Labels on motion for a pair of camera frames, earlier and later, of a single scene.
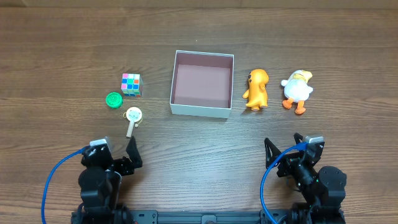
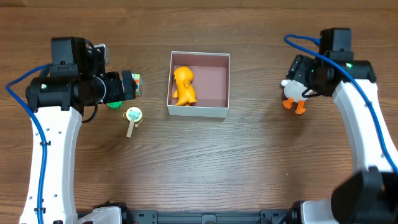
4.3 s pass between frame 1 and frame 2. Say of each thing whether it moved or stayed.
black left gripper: moved
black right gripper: moved
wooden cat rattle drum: stayed
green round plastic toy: stayed
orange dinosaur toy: moved
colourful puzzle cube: stayed
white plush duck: stayed
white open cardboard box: stayed
